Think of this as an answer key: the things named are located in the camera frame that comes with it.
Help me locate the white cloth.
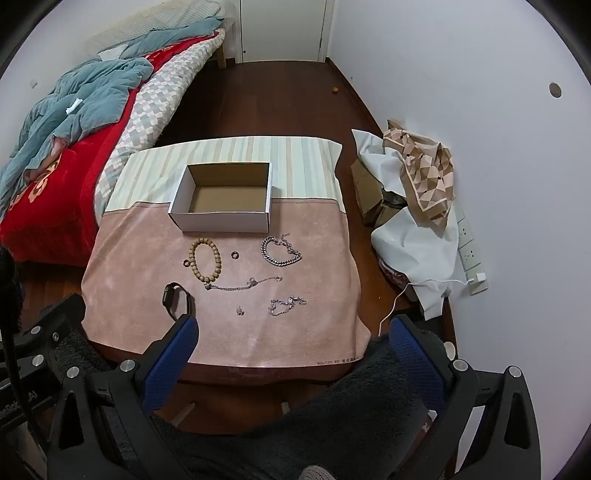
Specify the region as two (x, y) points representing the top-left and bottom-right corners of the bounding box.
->
(352, 128), (467, 321)

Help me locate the white power strip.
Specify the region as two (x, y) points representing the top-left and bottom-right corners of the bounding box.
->
(455, 203), (489, 294)

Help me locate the white cardboard box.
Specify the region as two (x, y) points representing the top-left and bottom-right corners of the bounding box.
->
(168, 161), (273, 234)

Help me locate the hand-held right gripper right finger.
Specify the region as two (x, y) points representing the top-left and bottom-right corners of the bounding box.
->
(389, 315), (542, 480)

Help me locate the thin silver chain necklace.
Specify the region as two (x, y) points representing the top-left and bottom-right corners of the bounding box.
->
(204, 275), (283, 292)

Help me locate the chunky silver chain bracelet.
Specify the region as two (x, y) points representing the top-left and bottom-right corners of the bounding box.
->
(261, 233), (304, 266)

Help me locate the table with pink striped cloth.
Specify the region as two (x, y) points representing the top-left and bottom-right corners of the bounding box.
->
(82, 135), (370, 370)

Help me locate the wooden bead bracelet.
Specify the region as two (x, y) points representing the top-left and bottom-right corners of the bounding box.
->
(187, 237), (223, 289)

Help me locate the checkered mattress cover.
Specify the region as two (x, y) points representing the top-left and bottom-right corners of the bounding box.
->
(95, 28), (227, 217)

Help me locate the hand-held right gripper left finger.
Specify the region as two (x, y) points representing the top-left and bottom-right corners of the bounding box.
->
(48, 314), (200, 480)

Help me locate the bed with red blanket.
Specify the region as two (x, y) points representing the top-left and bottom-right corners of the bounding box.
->
(0, 34), (218, 266)

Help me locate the white charging cable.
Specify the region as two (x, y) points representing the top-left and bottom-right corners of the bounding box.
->
(379, 277), (469, 335)

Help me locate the beige patterned scarf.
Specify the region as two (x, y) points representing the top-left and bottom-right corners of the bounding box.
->
(382, 119), (455, 232)

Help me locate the wooden bed frame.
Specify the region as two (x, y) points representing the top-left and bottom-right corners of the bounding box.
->
(217, 21), (236, 70)

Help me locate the white door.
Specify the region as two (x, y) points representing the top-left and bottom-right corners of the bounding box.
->
(240, 0), (328, 63)

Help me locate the black smartwatch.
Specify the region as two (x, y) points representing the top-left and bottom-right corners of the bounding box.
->
(161, 282), (195, 322)

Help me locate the blue quilt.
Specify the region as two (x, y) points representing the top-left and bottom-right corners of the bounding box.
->
(0, 17), (222, 208)

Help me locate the brown cardboard box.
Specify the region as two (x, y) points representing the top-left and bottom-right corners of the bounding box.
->
(351, 158), (407, 227)

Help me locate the small silver chain bracelet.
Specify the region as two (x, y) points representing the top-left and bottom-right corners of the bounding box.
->
(268, 295), (308, 317)

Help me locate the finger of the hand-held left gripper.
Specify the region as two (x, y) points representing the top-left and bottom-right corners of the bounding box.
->
(11, 293), (88, 384)

